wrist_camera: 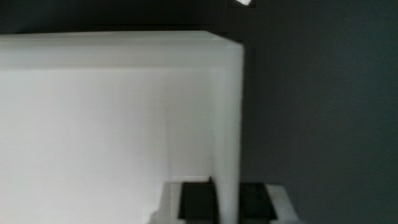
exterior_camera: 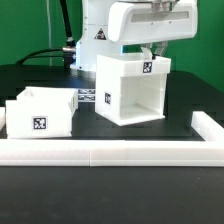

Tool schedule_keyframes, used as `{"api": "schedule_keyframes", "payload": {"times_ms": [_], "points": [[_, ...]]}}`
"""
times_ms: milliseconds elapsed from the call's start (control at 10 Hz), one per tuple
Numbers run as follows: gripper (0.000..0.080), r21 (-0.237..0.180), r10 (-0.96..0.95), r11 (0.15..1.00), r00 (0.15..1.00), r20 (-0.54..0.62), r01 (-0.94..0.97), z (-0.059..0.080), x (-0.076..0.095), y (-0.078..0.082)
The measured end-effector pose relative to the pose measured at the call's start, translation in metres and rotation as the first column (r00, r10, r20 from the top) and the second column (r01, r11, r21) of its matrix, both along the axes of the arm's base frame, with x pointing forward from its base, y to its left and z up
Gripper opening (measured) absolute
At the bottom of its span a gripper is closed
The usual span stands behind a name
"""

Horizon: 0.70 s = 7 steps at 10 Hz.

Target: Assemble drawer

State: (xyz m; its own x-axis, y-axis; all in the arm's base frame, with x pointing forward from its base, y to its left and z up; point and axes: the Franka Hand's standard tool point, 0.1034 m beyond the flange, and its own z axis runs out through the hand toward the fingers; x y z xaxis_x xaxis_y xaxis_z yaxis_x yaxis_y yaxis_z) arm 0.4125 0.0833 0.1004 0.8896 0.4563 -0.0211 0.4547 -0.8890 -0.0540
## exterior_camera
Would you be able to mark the white fiducial marker sheet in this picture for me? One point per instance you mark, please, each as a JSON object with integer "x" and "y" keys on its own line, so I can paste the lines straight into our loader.
{"x": 85, "y": 95}

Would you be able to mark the white drawer box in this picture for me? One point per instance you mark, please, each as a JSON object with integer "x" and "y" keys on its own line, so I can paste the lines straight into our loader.
{"x": 67, "y": 95}
{"x": 33, "y": 119}

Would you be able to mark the white front drawer box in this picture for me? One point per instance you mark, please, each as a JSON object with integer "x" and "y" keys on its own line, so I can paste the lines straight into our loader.
{"x": 33, "y": 119}

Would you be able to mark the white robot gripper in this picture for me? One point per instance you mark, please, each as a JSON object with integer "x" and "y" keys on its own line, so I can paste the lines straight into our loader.
{"x": 140, "y": 22}

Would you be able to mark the white block at left edge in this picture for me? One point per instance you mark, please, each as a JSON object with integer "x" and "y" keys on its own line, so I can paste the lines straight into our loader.
{"x": 2, "y": 117}

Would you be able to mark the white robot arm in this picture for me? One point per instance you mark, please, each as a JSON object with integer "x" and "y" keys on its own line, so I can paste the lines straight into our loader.
{"x": 94, "y": 40}

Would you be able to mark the white L-shaped border fence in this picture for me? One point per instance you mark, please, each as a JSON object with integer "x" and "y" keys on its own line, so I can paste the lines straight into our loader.
{"x": 209, "y": 151}

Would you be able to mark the white drawer cabinet housing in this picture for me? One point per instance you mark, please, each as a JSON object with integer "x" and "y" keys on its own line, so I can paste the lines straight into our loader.
{"x": 131, "y": 89}

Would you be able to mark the white rear drawer box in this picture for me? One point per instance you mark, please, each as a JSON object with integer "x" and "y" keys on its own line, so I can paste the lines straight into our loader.
{"x": 67, "y": 95}

